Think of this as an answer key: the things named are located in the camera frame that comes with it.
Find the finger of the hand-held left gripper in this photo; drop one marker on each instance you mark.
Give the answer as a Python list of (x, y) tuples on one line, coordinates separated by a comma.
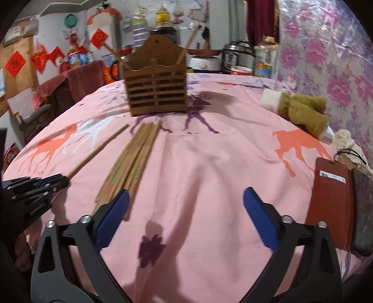
[(55, 180), (40, 195)]

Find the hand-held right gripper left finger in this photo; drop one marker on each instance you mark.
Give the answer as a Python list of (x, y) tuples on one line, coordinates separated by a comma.
[(113, 218)]

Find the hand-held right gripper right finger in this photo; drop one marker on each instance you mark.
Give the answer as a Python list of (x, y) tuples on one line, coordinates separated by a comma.
[(260, 221)]

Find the wooden chopstick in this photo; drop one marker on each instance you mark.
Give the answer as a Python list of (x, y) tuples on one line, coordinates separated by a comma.
[(96, 153), (188, 46), (115, 54)]

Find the pile of wooden chopsticks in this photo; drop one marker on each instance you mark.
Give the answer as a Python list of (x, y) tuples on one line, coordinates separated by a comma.
[(128, 166)]

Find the wooden chopstick holder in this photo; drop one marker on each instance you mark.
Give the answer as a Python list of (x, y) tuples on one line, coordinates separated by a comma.
[(156, 84)]

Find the person's left hand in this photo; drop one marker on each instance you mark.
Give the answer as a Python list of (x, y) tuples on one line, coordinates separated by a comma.
[(24, 252)]

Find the brown leather wallet case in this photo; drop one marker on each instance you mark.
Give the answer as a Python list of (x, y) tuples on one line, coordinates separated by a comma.
[(329, 204)]

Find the grey cushioned chair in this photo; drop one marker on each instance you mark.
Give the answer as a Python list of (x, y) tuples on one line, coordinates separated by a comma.
[(27, 112)]

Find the pink printed bedsheet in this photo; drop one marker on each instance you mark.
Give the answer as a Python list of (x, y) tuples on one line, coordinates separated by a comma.
[(204, 163)]

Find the red covered side table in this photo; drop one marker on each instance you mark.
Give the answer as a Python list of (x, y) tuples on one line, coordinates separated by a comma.
[(81, 84)]

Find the dark phone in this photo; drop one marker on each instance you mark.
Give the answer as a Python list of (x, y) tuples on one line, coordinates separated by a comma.
[(364, 212)]

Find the cream cloth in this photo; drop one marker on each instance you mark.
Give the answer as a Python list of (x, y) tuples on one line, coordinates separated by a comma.
[(348, 142)]

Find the olive green cloth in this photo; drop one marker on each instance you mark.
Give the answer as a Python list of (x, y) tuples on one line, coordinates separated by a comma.
[(306, 112)]

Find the red gift bag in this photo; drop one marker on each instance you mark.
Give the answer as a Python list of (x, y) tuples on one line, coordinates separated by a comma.
[(110, 72)]

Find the white fluffy cloth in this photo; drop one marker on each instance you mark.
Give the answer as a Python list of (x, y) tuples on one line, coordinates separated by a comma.
[(269, 99)]

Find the yellow cooking oil bottle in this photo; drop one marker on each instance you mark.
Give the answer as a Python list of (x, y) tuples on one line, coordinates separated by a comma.
[(74, 56)]

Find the red metal basin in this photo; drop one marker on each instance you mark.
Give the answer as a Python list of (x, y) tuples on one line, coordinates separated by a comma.
[(126, 50)]

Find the red white bowl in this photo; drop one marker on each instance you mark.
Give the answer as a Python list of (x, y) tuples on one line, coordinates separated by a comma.
[(241, 70)]

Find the white refrigerator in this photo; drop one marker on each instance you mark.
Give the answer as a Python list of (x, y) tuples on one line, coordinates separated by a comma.
[(113, 35)]

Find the clear cooking oil bottle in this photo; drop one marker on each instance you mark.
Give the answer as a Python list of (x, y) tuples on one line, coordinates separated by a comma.
[(263, 62)]

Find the green round plate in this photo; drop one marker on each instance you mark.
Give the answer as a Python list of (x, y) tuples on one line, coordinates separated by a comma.
[(70, 20)]

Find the black steel pressure cooker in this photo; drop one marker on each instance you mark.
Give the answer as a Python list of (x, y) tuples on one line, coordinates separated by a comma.
[(237, 56)]

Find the white cooking pot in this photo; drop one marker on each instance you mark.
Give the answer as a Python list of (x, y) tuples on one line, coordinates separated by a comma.
[(204, 62)]

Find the orange cloth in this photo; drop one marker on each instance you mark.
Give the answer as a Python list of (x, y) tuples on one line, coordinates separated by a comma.
[(102, 14)]

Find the brown frying pan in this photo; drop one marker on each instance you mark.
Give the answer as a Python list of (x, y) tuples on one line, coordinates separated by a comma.
[(204, 51)]

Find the dark soy sauce bottle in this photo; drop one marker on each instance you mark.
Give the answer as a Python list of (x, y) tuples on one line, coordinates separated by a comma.
[(164, 26)]

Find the maroon curtain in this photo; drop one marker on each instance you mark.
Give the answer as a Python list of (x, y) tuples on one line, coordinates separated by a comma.
[(262, 20)]

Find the hanging clear plastic bag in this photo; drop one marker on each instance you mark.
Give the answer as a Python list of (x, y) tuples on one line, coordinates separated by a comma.
[(177, 8)]

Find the hanging white plastic bag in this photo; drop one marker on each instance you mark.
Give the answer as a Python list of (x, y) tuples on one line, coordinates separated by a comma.
[(195, 11)]

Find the floral plastic wall sheet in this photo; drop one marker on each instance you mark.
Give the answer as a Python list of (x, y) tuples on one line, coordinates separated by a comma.
[(326, 58)]

